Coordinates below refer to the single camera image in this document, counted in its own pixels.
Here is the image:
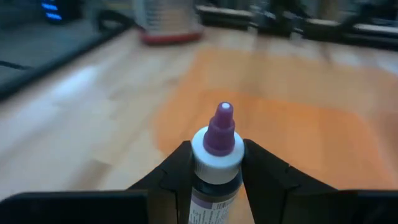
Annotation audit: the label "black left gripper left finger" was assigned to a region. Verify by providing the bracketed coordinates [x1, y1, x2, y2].
[127, 139, 195, 224]

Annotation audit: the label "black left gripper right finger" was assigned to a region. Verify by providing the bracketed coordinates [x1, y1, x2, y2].
[241, 138, 338, 224]

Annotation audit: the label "purple cap dropper bottle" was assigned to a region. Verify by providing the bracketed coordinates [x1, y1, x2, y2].
[188, 101, 246, 224]

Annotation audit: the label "red metal box grater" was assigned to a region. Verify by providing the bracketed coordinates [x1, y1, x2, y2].
[133, 0, 205, 46]

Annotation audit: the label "black device blue lights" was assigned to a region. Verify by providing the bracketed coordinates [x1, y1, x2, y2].
[37, 0, 85, 26]

